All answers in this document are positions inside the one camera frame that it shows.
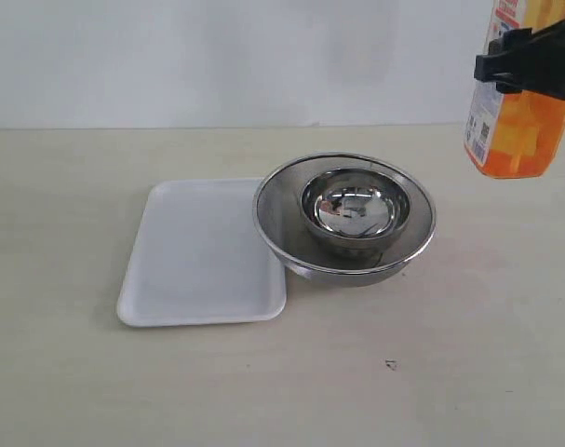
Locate large stainless steel basin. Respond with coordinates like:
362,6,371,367
252,153,437,287

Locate orange dish soap pump bottle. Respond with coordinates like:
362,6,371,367
464,1,565,179

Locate small stainless steel bowl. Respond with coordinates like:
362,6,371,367
300,168,411,251

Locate white rectangular plastic tray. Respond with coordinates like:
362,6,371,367
116,179,287,328

